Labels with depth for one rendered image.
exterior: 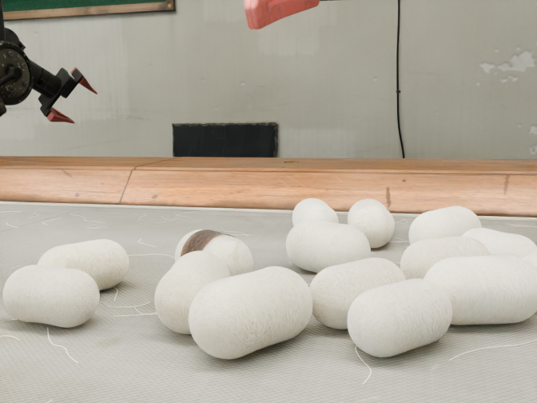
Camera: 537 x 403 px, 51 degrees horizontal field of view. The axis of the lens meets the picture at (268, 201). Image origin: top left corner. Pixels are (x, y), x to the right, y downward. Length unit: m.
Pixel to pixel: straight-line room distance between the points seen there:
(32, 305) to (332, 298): 0.09
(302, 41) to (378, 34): 0.29
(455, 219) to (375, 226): 0.04
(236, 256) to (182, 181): 0.21
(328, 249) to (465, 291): 0.06
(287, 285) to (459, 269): 0.05
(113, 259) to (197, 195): 0.18
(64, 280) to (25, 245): 0.13
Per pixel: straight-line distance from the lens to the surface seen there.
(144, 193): 0.40
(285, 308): 0.15
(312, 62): 2.28
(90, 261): 0.21
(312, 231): 0.22
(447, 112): 2.25
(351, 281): 0.17
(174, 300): 0.16
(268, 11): 0.34
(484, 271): 0.18
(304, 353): 0.16
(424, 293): 0.16
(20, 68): 1.11
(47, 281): 0.18
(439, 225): 0.24
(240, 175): 0.39
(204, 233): 0.21
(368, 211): 0.26
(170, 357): 0.16
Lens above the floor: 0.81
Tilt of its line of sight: 9 degrees down
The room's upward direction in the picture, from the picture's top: 1 degrees counter-clockwise
